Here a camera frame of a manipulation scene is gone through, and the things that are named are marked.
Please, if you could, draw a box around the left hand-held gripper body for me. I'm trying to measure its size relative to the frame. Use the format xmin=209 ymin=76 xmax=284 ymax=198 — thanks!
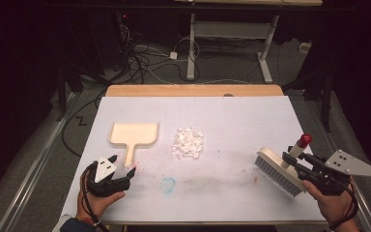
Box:
xmin=85 ymin=156 xmax=133 ymax=198

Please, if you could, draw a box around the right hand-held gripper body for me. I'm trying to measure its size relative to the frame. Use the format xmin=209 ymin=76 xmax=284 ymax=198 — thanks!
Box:
xmin=298 ymin=149 xmax=371 ymax=197

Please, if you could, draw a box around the cream brush with red tip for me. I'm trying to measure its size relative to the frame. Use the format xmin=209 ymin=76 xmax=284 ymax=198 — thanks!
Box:
xmin=254 ymin=133 xmax=313 ymax=198

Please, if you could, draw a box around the cream plastic dustpan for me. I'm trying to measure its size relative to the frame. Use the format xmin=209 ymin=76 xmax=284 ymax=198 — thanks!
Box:
xmin=108 ymin=121 xmax=159 ymax=168

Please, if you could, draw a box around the pile of white paper scraps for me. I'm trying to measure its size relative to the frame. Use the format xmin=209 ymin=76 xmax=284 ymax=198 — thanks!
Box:
xmin=170 ymin=127 xmax=205 ymax=160

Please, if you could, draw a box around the person's left hand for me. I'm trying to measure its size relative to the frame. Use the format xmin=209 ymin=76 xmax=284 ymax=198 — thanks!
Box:
xmin=76 ymin=169 xmax=127 ymax=220

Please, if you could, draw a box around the person's right hand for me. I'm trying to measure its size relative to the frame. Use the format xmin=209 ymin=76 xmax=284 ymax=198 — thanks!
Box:
xmin=301 ymin=180 xmax=357 ymax=227

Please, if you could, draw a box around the black stand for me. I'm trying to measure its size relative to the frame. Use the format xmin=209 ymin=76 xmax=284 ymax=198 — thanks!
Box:
xmin=282 ymin=62 xmax=335 ymax=133
xmin=55 ymin=60 xmax=110 ymax=123

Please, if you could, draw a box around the white table mat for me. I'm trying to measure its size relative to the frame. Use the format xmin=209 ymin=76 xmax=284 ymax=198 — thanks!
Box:
xmin=59 ymin=96 xmax=336 ymax=223

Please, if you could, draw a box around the wooden table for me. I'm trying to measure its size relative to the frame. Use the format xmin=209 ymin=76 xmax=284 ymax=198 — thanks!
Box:
xmin=104 ymin=84 xmax=328 ymax=226

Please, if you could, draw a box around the small white box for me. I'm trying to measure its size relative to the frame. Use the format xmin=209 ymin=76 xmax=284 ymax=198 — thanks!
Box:
xmin=299 ymin=42 xmax=313 ymax=55

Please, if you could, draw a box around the metal floor rail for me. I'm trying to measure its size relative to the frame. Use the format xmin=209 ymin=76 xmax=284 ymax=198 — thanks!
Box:
xmin=315 ymin=101 xmax=371 ymax=232
xmin=0 ymin=92 xmax=79 ymax=232

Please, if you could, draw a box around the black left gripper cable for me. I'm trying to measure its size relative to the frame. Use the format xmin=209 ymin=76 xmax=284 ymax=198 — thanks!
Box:
xmin=80 ymin=160 xmax=111 ymax=232

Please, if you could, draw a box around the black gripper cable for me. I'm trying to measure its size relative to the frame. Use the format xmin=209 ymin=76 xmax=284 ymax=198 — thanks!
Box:
xmin=80 ymin=160 xmax=111 ymax=232
xmin=328 ymin=182 xmax=359 ymax=232

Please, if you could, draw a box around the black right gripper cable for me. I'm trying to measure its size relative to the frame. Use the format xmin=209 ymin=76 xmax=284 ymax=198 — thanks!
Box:
xmin=328 ymin=182 xmax=359 ymax=232

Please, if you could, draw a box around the black floor cable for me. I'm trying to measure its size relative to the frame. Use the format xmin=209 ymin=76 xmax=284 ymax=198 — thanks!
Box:
xmin=61 ymin=92 xmax=108 ymax=159

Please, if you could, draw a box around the tangle of floor cables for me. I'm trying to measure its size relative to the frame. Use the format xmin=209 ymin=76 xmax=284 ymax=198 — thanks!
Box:
xmin=117 ymin=22 xmax=202 ymax=85

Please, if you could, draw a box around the white metal desk frame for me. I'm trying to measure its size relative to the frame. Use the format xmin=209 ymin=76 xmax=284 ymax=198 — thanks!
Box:
xmin=173 ymin=0 xmax=324 ymax=84

